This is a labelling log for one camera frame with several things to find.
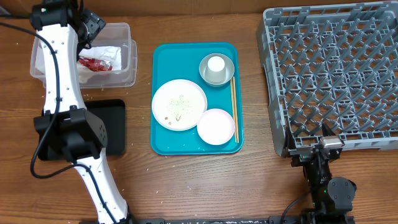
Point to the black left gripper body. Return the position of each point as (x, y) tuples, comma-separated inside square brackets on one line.
[(92, 24)]

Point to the white napkin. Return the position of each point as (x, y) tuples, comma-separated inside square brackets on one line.
[(110, 54)]

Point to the red snack wrapper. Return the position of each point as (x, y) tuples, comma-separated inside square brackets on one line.
[(95, 65)]

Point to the small pink bowl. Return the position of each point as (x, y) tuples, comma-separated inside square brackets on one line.
[(216, 127)]

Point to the large white plate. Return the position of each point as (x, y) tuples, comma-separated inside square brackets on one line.
[(178, 104)]

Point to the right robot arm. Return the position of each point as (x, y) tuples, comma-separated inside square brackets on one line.
[(332, 197)]

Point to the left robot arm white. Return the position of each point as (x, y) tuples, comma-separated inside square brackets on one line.
[(110, 205)]

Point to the clear plastic waste bin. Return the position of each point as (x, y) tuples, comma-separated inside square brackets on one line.
[(124, 62)]

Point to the grey dishwasher rack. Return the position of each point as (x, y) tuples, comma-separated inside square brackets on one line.
[(333, 65)]

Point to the teal plastic tray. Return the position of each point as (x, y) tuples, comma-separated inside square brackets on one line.
[(182, 61)]

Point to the black tray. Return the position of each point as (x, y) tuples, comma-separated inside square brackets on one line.
[(113, 124)]

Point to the wooden chopstick right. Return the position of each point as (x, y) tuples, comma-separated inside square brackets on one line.
[(235, 111)]

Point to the wooden chopstick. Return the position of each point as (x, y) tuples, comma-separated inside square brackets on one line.
[(235, 111), (232, 108)]

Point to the wooden chopstick left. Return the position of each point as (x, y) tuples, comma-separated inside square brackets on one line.
[(232, 108)]

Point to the grey-white bowl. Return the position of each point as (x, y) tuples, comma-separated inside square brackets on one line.
[(229, 69)]

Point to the white paper cup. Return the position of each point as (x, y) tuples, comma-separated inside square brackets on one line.
[(215, 70)]

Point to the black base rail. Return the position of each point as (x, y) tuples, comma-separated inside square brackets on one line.
[(269, 220)]

